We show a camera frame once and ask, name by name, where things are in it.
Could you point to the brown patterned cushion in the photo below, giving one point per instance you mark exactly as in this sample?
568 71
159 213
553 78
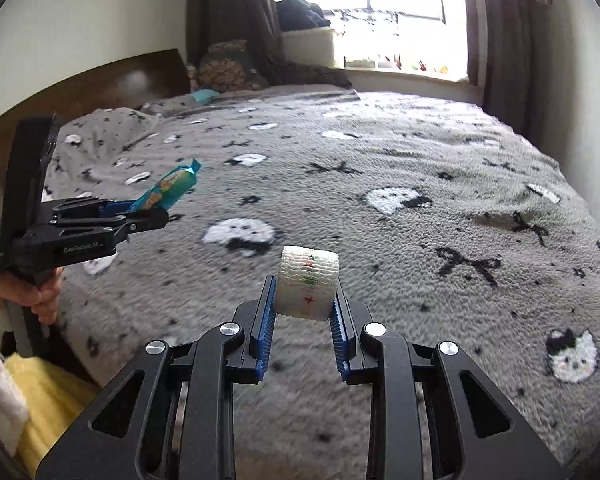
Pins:
227 70

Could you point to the brown wooden headboard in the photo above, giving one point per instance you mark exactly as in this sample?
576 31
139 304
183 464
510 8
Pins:
80 85

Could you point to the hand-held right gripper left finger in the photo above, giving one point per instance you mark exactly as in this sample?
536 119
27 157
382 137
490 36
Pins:
266 325

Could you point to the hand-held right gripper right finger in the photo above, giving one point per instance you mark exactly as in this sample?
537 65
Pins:
340 342

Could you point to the teal snack packet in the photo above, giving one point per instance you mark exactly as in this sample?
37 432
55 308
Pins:
172 185

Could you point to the teal flat packet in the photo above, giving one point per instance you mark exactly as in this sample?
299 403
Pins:
204 96

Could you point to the dark clothes pile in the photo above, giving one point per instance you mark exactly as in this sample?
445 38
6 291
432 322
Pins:
300 15

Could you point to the dark brown curtain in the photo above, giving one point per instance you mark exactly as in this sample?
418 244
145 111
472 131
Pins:
235 5
505 40

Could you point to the white cloth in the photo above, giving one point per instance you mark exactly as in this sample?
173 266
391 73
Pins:
0 405

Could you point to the grey printed fleece blanket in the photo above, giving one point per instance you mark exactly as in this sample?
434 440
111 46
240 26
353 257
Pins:
380 285

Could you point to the white storage box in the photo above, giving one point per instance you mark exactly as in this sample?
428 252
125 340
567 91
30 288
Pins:
307 47

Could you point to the person's left hand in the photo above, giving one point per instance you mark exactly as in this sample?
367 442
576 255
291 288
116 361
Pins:
47 300

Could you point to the row of small figurines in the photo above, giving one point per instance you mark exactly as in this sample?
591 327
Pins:
410 65

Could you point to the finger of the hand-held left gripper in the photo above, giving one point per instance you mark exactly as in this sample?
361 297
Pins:
80 206
145 221

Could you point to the black metal rack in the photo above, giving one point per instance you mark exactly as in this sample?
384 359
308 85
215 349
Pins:
365 14

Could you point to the yellow rug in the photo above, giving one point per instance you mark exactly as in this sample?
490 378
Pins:
50 400

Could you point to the white printed bandage roll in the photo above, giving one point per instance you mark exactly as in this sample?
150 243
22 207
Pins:
305 280

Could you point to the grey printed pillow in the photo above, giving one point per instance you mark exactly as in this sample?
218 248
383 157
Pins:
100 145
170 106

